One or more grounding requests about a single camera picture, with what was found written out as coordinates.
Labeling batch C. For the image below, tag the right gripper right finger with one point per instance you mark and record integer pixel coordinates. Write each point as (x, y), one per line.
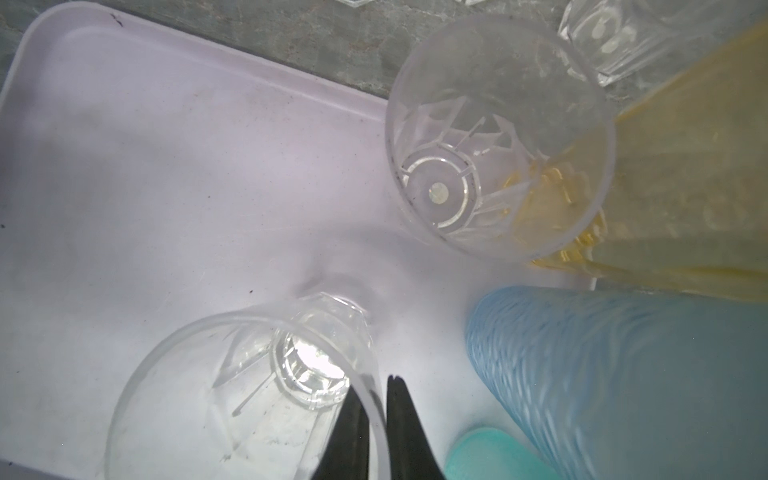
(411, 457)

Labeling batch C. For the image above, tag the clear glass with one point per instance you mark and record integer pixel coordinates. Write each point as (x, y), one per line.
(501, 142)
(617, 38)
(249, 394)

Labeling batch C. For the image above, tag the yellow plastic cup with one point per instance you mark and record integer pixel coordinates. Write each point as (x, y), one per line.
(687, 207)

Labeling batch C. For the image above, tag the teal plastic cup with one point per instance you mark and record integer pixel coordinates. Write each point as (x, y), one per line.
(489, 454)

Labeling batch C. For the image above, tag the blue plastic cup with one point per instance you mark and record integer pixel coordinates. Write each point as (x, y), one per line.
(624, 385)

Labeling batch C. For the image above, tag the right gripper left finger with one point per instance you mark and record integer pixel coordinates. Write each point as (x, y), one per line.
(346, 455)

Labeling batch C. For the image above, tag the lilac plastic tray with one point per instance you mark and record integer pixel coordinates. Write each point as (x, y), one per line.
(150, 178)

